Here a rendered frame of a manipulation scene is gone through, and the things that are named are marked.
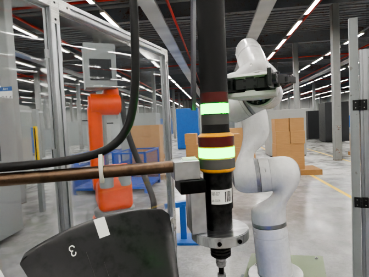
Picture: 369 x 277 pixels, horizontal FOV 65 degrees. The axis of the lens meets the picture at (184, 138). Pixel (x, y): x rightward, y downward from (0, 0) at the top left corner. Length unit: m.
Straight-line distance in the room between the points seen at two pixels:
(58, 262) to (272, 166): 0.75
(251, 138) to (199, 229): 0.74
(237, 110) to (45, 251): 0.52
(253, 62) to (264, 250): 0.63
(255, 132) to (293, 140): 7.51
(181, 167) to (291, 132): 8.24
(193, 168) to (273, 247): 0.78
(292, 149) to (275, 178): 7.60
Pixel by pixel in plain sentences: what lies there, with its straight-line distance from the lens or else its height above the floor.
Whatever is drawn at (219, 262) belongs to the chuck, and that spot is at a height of 1.42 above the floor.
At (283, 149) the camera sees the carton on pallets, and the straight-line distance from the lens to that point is 8.54.
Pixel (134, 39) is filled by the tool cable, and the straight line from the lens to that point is 0.34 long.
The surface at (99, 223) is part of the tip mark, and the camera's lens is 0.48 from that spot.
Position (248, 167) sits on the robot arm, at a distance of 1.02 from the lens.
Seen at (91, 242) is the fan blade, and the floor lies 1.42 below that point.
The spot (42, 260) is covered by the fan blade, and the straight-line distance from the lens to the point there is 0.47.
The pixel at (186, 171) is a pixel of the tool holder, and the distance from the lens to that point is 0.33.
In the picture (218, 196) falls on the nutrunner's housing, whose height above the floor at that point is 1.50.
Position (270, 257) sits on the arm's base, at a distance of 1.10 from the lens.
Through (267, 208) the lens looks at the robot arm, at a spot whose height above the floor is 1.28.
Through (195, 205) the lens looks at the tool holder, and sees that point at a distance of 0.34.
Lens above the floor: 1.59
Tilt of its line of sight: 3 degrees down
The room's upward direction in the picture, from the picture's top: 3 degrees counter-clockwise
